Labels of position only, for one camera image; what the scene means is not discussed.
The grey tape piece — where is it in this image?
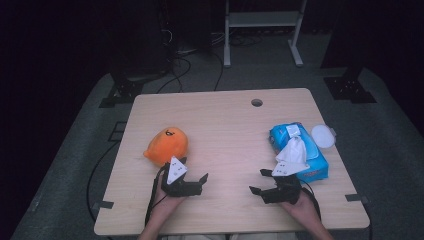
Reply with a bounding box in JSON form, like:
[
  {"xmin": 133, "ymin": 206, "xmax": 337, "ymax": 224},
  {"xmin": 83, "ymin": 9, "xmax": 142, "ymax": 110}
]
[
  {"xmin": 344, "ymin": 193, "xmax": 370, "ymax": 205},
  {"xmin": 91, "ymin": 200, "xmax": 115, "ymax": 211}
]

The person's right hand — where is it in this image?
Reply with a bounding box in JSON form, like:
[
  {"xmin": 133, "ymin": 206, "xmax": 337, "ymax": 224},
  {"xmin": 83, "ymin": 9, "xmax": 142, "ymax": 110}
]
[{"xmin": 280, "ymin": 190, "xmax": 322, "ymax": 223}]

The long black floor cable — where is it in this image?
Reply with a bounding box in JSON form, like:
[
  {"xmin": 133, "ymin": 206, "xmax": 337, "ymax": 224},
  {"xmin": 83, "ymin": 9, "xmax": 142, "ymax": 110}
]
[{"xmin": 85, "ymin": 141, "xmax": 120, "ymax": 224}]

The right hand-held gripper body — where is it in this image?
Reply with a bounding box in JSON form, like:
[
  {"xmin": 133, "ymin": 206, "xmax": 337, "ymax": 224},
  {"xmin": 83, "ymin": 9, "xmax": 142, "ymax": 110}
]
[{"xmin": 260, "ymin": 161, "xmax": 311, "ymax": 205}]

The right hand-held gripper cable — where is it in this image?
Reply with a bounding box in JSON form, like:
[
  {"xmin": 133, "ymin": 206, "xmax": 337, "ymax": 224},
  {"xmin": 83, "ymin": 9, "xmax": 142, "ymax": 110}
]
[{"xmin": 299, "ymin": 181, "xmax": 323, "ymax": 222}]

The orange plush toy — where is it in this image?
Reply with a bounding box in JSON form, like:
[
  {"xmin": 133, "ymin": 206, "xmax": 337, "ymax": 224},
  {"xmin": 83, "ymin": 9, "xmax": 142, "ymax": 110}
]
[{"xmin": 143, "ymin": 126, "xmax": 190, "ymax": 168}]

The left hand-held gripper cable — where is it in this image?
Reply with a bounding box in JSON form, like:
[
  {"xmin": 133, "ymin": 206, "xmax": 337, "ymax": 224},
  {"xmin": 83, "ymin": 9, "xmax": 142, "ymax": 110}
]
[{"xmin": 144, "ymin": 164, "xmax": 169, "ymax": 227}]

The black looped floor cable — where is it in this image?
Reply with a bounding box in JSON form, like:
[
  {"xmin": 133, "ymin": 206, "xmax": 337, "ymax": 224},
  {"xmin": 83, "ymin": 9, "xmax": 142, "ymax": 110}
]
[{"xmin": 156, "ymin": 56, "xmax": 193, "ymax": 94}]

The hand-held gripper cable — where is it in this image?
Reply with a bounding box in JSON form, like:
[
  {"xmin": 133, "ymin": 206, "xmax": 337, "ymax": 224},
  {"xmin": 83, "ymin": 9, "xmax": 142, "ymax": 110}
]
[
  {"xmin": 299, "ymin": 181, "xmax": 323, "ymax": 222},
  {"xmin": 144, "ymin": 164, "xmax": 169, "ymax": 227}
]

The blue wet wipe pack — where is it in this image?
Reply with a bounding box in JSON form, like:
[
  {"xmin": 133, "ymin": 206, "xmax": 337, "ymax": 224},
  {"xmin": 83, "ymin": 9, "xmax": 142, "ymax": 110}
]
[{"xmin": 268, "ymin": 122, "xmax": 337, "ymax": 184}]

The white wet wipe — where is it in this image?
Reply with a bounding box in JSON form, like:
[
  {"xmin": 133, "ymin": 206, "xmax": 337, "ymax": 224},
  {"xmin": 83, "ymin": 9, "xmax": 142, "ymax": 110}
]
[{"xmin": 275, "ymin": 134, "xmax": 308, "ymax": 165}]

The person's left hand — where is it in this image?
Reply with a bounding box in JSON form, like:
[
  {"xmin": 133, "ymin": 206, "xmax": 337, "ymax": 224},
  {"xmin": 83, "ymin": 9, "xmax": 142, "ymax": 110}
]
[{"xmin": 155, "ymin": 173, "xmax": 188, "ymax": 216}]

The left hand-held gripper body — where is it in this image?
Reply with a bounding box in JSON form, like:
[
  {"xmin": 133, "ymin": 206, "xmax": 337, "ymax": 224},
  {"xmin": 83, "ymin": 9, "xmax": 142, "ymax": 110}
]
[{"xmin": 160, "ymin": 155, "xmax": 204, "ymax": 198}]

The black stand base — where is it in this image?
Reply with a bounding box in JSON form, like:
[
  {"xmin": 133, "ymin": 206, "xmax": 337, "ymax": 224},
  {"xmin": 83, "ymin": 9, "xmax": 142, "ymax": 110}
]
[
  {"xmin": 321, "ymin": 66, "xmax": 378, "ymax": 104},
  {"xmin": 98, "ymin": 71, "xmax": 168, "ymax": 109}
]

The white metal stand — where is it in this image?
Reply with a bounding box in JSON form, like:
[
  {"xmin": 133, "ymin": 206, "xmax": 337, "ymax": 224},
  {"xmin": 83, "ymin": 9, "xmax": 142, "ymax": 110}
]
[{"xmin": 223, "ymin": 0, "xmax": 308, "ymax": 69}]

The black straight floor cable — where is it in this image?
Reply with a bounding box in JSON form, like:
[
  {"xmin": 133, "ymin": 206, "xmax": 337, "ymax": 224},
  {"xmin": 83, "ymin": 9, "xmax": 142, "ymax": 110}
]
[{"xmin": 212, "ymin": 52, "xmax": 225, "ymax": 92}]

